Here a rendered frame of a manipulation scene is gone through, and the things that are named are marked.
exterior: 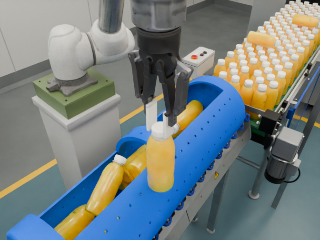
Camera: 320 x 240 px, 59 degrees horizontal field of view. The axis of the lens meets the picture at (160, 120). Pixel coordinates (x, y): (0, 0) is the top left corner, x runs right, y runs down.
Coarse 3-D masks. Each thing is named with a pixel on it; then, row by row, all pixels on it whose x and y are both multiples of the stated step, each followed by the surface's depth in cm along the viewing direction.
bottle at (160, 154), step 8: (152, 136) 61; (152, 144) 61; (160, 144) 61; (168, 144) 61; (152, 152) 62; (160, 152) 61; (168, 152) 62; (152, 160) 63; (160, 160) 62; (168, 160) 63; (152, 168) 64; (160, 168) 64; (168, 168) 64; (152, 176) 66; (160, 176) 65; (168, 176) 66; (152, 184) 68; (160, 184) 67; (168, 184) 68; (160, 192) 69
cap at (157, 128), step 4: (156, 124) 61; (160, 124) 61; (152, 128) 60; (156, 128) 60; (160, 128) 60; (152, 132) 60; (156, 132) 59; (160, 132) 59; (156, 136) 60; (160, 136) 60
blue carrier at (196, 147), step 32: (192, 96) 126; (224, 96) 106; (192, 128) 91; (224, 128) 101; (192, 160) 87; (128, 192) 72; (32, 224) 64; (96, 224) 65; (128, 224) 69; (160, 224) 79
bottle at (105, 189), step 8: (112, 160) 88; (112, 168) 85; (120, 168) 86; (104, 176) 85; (112, 176) 84; (120, 176) 86; (96, 184) 85; (104, 184) 83; (112, 184) 84; (96, 192) 83; (104, 192) 83; (112, 192) 84; (88, 200) 84; (96, 200) 82; (104, 200) 82; (112, 200) 85; (88, 208) 82; (96, 208) 81; (104, 208) 82
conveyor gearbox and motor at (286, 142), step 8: (288, 128) 146; (280, 136) 141; (288, 136) 141; (296, 136) 141; (272, 144) 146; (280, 144) 141; (288, 144) 139; (296, 144) 137; (272, 152) 147; (280, 152) 144; (288, 152) 141; (296, 152) 140; (272, 160) 152; (280, 160) 145; (288, 160) 144; (296, 160) 149; (272, 168) 154; (280, 168) 150; (288, 168) 149; (296, 168) 146; (272, 176) 156; (280, 176) 154
